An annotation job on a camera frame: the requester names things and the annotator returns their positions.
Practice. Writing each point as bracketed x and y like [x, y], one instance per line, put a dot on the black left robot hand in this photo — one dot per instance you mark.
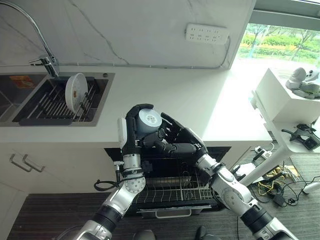
[130, 130]

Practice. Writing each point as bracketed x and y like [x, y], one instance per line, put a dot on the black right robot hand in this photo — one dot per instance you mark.
[175, 140]

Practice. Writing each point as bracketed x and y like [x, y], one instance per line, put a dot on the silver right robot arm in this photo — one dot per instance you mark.
[237, 197]

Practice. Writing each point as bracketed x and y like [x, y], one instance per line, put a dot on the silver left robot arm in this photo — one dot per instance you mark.
[117, 200]

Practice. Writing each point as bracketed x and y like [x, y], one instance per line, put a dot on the dishwasher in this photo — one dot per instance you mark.
[175, 182]

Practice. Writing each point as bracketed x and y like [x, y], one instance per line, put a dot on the white plate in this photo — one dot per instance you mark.
[75, 91]

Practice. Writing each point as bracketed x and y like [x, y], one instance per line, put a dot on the black sink drying rack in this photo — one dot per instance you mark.
[57, 105]

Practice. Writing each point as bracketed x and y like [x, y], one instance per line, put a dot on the stainless steel sink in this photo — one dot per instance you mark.
[50, 100]

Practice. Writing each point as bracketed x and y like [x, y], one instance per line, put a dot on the white floor power strip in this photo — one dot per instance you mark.
[262, 152]

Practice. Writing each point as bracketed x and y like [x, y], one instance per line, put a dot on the dark robot foot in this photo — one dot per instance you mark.
[143, 235]
[203, 233]

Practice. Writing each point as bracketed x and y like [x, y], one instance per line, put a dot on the white side table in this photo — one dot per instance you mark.
[280, 120]

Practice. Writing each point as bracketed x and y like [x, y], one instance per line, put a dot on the black power adapter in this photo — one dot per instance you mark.
[278, 200]

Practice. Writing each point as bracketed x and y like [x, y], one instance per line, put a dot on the chrome kitchen faucet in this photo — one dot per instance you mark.
[41, 47]

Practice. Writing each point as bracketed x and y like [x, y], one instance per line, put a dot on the black clamp tool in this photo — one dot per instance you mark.
[298, 132]

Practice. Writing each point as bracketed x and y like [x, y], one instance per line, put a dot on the small black display device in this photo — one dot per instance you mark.
[310, 143]

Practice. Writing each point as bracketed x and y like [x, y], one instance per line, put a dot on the grey white controller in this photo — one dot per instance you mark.
[301, 78]

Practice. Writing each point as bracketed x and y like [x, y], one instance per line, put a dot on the grey cloth pile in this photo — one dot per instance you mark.
[307, 90]

